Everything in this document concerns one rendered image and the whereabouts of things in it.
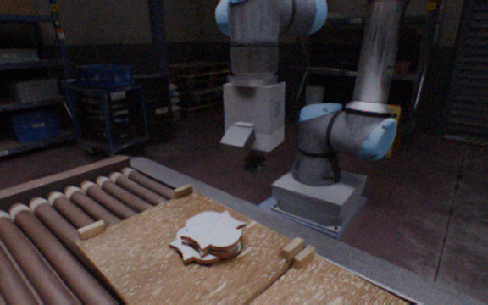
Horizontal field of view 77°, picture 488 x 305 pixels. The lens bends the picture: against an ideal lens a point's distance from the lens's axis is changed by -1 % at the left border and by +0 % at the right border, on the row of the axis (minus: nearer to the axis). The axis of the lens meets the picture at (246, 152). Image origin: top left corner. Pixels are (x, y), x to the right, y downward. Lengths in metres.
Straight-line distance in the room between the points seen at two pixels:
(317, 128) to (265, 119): 0.42
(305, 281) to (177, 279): 0.25
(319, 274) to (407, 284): 0.18
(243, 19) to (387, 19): 0.45
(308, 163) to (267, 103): 0.48
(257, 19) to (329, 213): 0.58
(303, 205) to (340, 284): 0.31
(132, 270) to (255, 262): 0.25
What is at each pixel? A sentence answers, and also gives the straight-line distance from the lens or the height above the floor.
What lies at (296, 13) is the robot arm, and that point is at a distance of 0.54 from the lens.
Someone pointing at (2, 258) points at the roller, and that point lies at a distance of 0.90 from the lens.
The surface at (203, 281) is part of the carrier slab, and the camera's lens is 0.65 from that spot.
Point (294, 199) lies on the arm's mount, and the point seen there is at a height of 0.93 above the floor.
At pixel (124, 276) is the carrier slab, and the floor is 0.94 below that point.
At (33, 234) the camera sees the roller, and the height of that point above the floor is 0.91.
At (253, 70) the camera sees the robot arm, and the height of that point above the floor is 1.33.
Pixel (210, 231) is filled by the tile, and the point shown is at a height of 0.99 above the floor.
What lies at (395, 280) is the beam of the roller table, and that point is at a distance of 0.74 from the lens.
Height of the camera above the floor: 1.38
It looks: 21 degrees down
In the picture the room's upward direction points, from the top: straight up
